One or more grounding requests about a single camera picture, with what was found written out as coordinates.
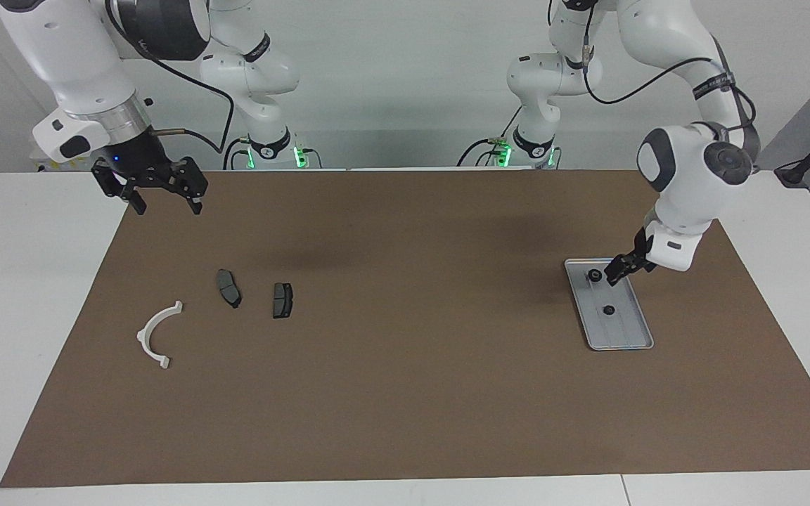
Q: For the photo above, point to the silver metal tray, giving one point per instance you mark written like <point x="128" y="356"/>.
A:
<point x="626" y="334"/>

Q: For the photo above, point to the white curved plastic bracket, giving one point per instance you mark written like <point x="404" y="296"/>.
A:
<point x="143" y="337"/>

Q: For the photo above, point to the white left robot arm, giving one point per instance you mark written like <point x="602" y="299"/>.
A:
<point x="686" y="190"/>

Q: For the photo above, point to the white box with yellow labels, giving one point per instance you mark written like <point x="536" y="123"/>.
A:
<point x="60" y="166"/>

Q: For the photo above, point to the rectangular dark grey brake pad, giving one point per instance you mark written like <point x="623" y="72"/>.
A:
<point x="283" y="301"/>

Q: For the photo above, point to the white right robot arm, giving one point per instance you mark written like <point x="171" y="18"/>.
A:
<point x="60" y="49"/>

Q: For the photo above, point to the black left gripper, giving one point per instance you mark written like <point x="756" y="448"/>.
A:
<point x="640" y="253"/>

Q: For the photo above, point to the curved dark grey brake pad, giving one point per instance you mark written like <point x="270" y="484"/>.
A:
<point x="228" y="287"/>

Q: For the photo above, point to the brown table mat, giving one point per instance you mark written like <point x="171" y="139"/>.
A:
<point x="405" y="393"/>

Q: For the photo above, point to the large black bearing gear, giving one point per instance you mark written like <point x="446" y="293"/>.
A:
<point x="595" y="274"/>

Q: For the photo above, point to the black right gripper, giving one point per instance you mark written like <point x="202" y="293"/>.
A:
<point x="139" y="151"/>

